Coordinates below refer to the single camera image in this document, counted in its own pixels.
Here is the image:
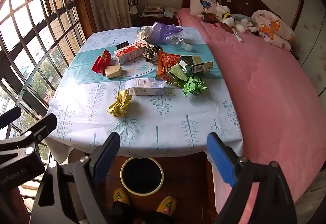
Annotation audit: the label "white marker pen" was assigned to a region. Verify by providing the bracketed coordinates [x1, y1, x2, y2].
[231, 29, 243, 43]

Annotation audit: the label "white paper cards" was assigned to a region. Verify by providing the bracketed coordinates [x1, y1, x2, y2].
[163, 7, 179, 18]

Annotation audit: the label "black gold wrapper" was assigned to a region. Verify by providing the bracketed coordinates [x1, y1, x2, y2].
[143, 45, 163, 64]

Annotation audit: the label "white wardrobe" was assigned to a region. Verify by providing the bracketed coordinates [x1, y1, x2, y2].
[295, 0, 326, 97]

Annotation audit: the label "orange snack wrapper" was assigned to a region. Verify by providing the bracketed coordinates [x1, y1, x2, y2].
[155, 50, 181, 84]

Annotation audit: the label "leaf print tablecloth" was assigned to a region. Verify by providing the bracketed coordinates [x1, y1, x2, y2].
[47, 26, 243, 163]

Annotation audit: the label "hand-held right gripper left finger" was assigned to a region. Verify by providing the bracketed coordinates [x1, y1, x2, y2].
[31, 132, 121, 224]

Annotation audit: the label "small white plush toy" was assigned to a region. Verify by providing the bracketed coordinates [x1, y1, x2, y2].
[215, 3, 231, 14]

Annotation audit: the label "green paper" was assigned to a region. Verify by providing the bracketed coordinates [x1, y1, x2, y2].
[182, 75, 208, 98]

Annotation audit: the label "person's leg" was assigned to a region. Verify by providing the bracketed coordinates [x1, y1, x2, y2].
[143, 210, 176, 224]
[109, 201, 143, 224]

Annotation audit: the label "dark green carton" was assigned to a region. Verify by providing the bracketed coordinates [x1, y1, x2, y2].
[178, 55, 214, 75]

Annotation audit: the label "clear plastic bottle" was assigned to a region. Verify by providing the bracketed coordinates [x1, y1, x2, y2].
[165, 35, 195, 52]

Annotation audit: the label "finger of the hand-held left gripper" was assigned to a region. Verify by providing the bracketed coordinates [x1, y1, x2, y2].
[0, 113, 58, 163]
[0, 106, 22, 129]

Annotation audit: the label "yellow embroidered slipper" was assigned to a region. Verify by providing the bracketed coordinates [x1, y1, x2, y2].
[156, 196, 177, 216]
[113, 188, 130, 205]

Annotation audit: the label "person's left forearm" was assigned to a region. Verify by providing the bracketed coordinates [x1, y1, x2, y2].
[0, 186, 31, 224]

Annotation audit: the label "stack of books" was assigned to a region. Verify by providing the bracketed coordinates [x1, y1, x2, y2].
[139, 4, 165, 18]

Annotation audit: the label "bear print folded quilt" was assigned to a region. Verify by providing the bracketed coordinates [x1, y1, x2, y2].
[251, 10, 296, 51]

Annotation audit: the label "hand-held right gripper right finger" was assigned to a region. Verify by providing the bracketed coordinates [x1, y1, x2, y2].
[207, 132, 297, 224]

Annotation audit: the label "red packet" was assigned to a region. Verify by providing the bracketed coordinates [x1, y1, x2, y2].
[91, 49, 112, 75]

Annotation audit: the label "green snack wrapper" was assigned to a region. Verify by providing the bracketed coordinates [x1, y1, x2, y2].
[168, 64, 190, 87]

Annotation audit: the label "brown feathery toy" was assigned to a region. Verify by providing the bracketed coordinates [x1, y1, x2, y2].
[202, 12, 221, 23]

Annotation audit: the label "strawberry milk carton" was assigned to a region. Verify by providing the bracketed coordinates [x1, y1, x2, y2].
[114, 41, 148, 65]

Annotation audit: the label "pink blanket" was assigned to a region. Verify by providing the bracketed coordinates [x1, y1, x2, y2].
[177, 8, 326, 224]

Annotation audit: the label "large white plush toy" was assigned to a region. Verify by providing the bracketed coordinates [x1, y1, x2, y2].
[234, 18, 258, 34]

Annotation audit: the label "person's left leg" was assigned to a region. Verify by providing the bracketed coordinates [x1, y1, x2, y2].
[109, 201, 143, 224]

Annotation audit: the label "grilled window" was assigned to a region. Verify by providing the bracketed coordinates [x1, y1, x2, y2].
[0, 0, 88, 214]

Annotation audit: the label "purple plastic bag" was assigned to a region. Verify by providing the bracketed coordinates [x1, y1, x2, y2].
[148, 23, 184, 43]

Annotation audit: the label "cream box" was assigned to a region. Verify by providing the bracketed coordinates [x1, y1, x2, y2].
[104, 64, 122, 79]

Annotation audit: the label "bee plush toy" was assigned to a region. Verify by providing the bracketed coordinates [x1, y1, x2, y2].
[220, 12, 235, 26]

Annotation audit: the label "yellow paper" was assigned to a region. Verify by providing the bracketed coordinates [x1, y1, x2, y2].
[106, 90, 133, 117]

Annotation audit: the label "brown plush toy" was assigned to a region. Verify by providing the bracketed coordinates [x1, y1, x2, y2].
[214, 21, 235, 34]

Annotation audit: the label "person's right leg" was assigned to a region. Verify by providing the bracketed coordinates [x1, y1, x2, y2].
[143, 210, 176, 224]

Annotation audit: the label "white blue carton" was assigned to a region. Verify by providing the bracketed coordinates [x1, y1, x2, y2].
[125, 78, 165, 97]

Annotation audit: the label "dark wooden nightstand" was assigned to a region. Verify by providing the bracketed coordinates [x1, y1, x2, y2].
[131, 12, 180, 27]

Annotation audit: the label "white paper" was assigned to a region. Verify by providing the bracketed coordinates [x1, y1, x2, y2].
[136, 26, 153, 42]

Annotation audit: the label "yellow rimmed blue bin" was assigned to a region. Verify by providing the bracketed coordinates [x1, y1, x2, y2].
[120, 157, 164, 195]

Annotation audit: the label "grey blue plush toy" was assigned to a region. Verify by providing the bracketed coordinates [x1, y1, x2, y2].
[232, 14, 255, 23]

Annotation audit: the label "white printed cushion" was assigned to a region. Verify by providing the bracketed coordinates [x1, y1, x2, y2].
[189, 0, 221, 16]

